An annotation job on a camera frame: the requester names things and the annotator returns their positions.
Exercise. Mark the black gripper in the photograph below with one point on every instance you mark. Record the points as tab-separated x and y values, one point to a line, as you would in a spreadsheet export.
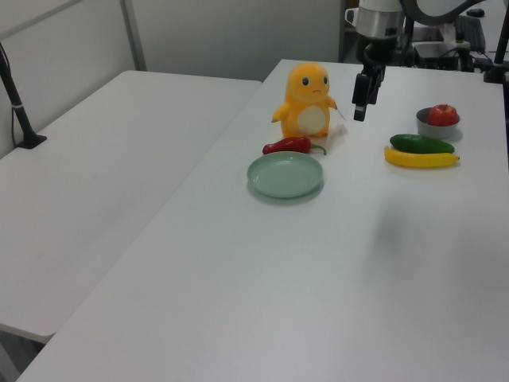
374	51

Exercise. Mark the red tomato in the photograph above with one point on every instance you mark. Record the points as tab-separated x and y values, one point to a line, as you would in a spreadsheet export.
442	115

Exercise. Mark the white silver Franka robot arm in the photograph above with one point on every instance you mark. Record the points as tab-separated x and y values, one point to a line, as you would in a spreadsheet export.
378	18

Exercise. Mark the orange plush toy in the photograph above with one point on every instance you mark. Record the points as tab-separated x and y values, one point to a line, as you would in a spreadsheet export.
306	103

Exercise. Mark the green cucumber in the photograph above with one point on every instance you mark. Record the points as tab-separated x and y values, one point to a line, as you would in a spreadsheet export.
421	143

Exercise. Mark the grey bowl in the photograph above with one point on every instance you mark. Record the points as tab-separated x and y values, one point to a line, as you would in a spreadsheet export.
435	130

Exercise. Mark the black electronic equipment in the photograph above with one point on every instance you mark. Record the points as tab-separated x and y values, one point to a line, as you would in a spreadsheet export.
441	49

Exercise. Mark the yellow banana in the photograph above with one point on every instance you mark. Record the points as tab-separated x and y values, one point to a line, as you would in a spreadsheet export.
421	160

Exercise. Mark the red chili pepper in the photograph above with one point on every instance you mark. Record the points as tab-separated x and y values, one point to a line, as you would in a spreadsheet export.
286	145

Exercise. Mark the light green plate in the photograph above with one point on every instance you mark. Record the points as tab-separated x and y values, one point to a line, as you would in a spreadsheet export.
284	175

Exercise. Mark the white side table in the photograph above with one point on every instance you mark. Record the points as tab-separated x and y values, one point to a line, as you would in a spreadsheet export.
79	179

